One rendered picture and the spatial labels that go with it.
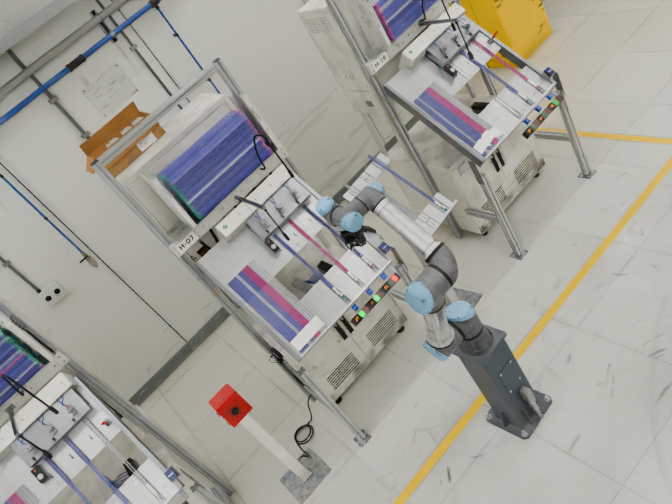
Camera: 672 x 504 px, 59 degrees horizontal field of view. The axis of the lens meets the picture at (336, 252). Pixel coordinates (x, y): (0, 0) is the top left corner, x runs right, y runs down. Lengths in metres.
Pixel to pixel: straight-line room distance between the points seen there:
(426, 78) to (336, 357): 1.67
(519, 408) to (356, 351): 1.03
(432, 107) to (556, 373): 1.56
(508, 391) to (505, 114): 1.56
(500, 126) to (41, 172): 2.85
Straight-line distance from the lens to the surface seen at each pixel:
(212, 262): 3.05
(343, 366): 3.50
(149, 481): 2.97
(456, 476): 3.07
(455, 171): 3.68
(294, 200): 3.07
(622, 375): 3.11
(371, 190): 2.23
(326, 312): 2.96
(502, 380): 2.78
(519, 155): 4.08
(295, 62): 4.87
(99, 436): 3.01
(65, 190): 4.33
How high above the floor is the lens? 2.52
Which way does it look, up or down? 33 degrees down
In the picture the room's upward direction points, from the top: 36 degrees counter-clockwise
